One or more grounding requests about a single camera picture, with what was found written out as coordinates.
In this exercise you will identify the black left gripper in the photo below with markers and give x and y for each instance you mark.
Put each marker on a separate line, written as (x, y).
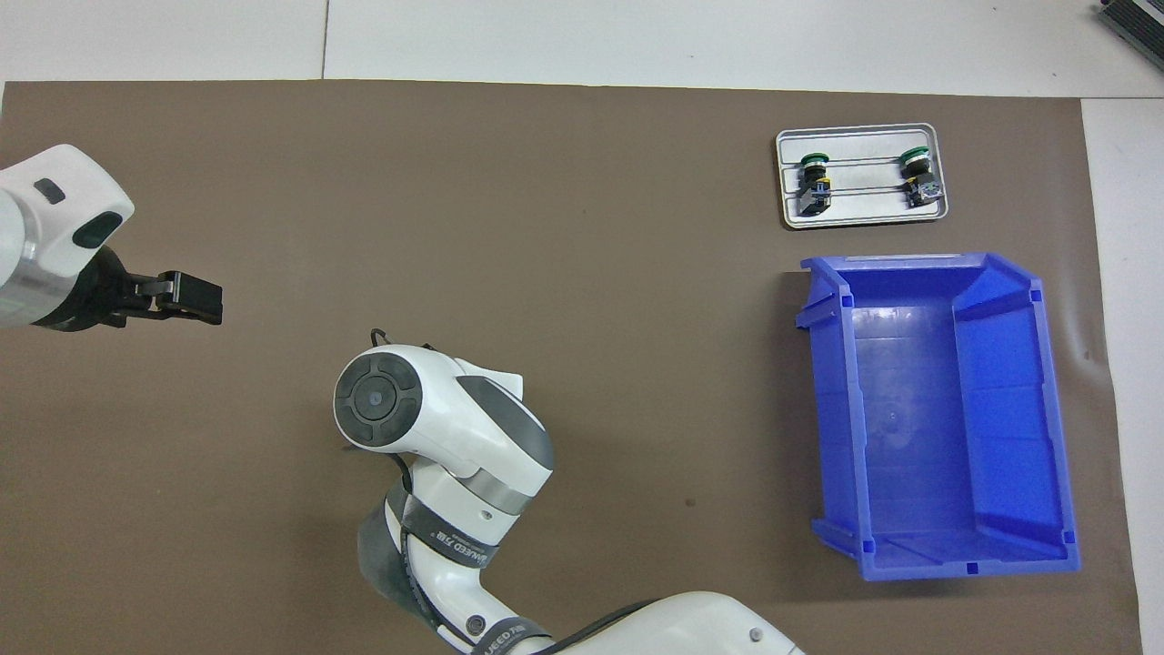
(91, 300)

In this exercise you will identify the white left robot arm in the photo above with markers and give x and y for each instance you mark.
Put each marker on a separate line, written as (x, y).
(45, 200)

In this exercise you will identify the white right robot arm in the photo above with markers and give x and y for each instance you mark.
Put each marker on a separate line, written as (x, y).
(446, 437)

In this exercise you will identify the brown table mat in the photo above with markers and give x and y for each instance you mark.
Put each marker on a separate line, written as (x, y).
(364, 182)

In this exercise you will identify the grey metal tray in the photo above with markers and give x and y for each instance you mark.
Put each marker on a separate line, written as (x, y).
(873, 205)

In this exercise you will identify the blue plastic storage bin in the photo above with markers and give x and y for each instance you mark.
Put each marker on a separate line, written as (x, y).
(918, 409)

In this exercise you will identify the dark grey striped object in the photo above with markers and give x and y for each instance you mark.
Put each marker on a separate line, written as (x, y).
(1137, 18)

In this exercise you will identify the green push button switch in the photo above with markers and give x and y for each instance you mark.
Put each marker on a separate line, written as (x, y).
(917, 173)
(814, 177)

